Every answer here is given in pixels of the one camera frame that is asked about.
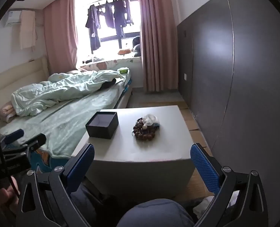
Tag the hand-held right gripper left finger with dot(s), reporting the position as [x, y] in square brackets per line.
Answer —
[82, 166]

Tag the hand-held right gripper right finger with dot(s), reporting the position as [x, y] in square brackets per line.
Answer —
[204, 167]

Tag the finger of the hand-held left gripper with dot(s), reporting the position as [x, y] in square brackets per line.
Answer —
[34, 140]
[13, 136]

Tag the black jewelry box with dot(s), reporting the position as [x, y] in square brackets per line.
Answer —
[102, 130]

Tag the person's left hand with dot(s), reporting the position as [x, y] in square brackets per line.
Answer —
[5, 194]

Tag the pink pillow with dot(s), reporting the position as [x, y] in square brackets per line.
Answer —
[7, 112]

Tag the person's left leg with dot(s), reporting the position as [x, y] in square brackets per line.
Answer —
[90, 198]

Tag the person's leg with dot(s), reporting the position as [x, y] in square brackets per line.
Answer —
[90, 198]
[154, 214]

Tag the bed with green sheet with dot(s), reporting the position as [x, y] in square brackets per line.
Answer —
[66, 123]

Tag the white cloth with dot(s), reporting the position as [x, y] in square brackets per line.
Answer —
[208, 204]

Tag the white table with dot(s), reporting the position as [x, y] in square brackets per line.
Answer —
[121, 170]

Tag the light green quilt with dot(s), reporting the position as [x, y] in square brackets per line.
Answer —
[59, 89]

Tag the person's right leg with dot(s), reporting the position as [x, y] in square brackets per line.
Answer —
[154, 214]

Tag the black cloth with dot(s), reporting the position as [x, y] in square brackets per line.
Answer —
[108, 84]

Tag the dark grey wardrobe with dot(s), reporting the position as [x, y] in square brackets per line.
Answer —
[249, 75]

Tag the small green packet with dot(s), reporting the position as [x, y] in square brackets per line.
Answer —
[123, 71]

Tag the printed windowsill cushion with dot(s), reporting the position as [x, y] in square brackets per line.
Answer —
[106, 64]

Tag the cream hanging towel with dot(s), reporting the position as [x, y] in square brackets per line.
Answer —
[27, 30]

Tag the pink curtain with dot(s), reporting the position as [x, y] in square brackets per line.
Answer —
[61, 35]
[157, 40]

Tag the window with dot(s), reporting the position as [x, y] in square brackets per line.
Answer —
[83, 40]

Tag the white air conditioner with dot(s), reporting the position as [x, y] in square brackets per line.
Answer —
[13, 17]

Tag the orange soft toy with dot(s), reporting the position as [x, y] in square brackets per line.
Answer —
[124, 51]

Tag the dark hanging garment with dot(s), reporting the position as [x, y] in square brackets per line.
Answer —
[93, 26]
[109, 16]
[120, 16]
[129, 11]

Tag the dark soft toy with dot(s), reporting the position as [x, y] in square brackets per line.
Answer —
[136, 47]

